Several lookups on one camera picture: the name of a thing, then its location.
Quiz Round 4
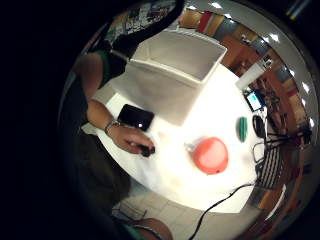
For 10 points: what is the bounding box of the small lit screen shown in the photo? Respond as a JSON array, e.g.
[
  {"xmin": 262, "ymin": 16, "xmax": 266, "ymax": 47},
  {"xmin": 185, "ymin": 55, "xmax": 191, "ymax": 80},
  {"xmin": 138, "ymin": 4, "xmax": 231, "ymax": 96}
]
[{"xmin": 244, "ymin": 89, "xmax": 267, "ymax": 113}]

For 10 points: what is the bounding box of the thin looped black cable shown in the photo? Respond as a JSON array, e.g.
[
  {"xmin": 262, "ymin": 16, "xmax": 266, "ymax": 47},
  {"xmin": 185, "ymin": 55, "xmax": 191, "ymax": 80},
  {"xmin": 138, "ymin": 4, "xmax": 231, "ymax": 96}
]
[{"xmin": 251, "ymin": 141, "xmax": 268, "ymax": 165}]

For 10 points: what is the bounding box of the large white open box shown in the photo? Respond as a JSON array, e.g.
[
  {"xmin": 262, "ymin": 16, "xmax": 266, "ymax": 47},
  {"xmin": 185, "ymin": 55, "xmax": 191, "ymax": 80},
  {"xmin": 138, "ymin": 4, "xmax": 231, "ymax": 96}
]
[{"xmin": 109, "ymin": 28, "xmax": 228, "ymax": 127}]

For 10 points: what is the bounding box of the small black object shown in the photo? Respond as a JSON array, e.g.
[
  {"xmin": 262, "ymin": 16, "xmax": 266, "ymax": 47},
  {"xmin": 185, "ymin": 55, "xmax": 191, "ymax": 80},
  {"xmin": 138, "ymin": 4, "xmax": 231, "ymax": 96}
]
[{"xmin": 138, "ymin": 143, "xmax": 157, "ymax": 158}]

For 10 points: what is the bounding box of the orange cup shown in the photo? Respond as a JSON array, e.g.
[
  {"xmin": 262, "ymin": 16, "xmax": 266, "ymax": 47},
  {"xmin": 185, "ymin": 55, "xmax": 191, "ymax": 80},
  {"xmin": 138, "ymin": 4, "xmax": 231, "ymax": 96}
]
[{"xmin": 185, "ymin": 136, "xmax": 230, "ymax": 176}]

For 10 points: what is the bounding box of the black computer mouse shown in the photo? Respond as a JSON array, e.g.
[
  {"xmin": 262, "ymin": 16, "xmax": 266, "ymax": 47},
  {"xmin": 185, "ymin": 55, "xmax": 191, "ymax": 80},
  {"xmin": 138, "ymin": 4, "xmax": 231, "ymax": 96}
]
[{"xmin": 252, "ymin": 114, "xmax": 267, "ymax": 139}]

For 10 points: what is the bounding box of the shelf of mixed items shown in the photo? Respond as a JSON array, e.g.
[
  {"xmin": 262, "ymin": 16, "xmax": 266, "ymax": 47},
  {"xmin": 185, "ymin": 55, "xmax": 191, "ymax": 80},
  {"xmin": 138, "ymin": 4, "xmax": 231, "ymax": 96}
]
[{"xmin": 108, "ymin": 0, "xmax": 177, "ymax": 40}]

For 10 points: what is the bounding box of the the person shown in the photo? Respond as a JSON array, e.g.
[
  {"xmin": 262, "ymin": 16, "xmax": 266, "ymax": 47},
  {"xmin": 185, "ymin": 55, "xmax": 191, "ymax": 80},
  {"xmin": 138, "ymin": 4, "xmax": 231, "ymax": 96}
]
[{"xmin": 59, "ymin": 39, "xmax": 174, "ymax": 240}]

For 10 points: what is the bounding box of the white post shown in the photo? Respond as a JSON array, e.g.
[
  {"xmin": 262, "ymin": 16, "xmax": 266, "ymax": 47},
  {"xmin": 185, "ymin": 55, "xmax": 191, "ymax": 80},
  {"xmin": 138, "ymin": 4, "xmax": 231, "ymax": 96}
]
[{"xmin": 235, "ymin": 61, "xmax": 266, "ymax": 91}]

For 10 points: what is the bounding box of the green sponge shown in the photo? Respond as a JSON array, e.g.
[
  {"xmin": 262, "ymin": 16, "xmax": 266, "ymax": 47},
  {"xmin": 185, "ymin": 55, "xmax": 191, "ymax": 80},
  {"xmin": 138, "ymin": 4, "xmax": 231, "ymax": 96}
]
[{"xmin": 237, "ymin": 116, "xmax": 249, "ymax": 143}]

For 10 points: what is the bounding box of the silver wristwatch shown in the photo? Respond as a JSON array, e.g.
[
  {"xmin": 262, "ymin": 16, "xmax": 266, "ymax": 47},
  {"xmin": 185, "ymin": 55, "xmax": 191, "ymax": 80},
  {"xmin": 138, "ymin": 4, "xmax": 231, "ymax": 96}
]
[{"xmin": 103, "ymin": 118, "xmax": 122, "ymax": 136}]

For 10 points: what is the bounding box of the long black cable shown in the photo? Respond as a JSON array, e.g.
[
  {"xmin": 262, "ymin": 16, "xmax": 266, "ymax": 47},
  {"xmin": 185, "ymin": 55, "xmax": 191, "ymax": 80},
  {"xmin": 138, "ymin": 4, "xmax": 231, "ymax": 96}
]
[{"xmin": 188, "ymin": 181, "xmax": 257, "ymax": 240}]

